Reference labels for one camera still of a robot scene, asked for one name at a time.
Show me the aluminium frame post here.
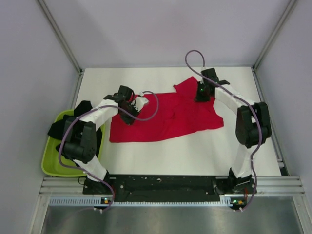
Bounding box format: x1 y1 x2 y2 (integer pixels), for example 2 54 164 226
36 0 82 74
252 0 298 71

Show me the aluminium frame post left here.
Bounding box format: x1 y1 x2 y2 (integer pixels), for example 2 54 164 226
36 0 82 74

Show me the red t shirt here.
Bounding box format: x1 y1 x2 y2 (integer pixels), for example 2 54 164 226
110 77 224 143

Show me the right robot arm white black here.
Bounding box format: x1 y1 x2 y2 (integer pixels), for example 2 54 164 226
195 68 272 195

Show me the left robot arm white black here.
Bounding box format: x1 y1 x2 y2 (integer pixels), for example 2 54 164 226
58 86 149 194

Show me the aluminium side rail right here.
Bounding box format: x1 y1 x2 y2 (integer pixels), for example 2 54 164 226
251 66 290 176

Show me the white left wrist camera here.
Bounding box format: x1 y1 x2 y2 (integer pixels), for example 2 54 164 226
132 92 149 112

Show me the aluminium frame post right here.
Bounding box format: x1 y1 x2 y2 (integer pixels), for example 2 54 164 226
252 0 298 71

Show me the green plastic bin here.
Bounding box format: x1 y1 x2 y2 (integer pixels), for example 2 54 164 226
41 109 105 177

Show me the black t shirt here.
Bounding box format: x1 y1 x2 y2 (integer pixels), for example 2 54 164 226
47 99 103 159

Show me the grey slotted cable duct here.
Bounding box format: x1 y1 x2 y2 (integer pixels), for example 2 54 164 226
48 196 247 208

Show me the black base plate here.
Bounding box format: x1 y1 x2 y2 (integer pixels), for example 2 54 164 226
83 174 255 202

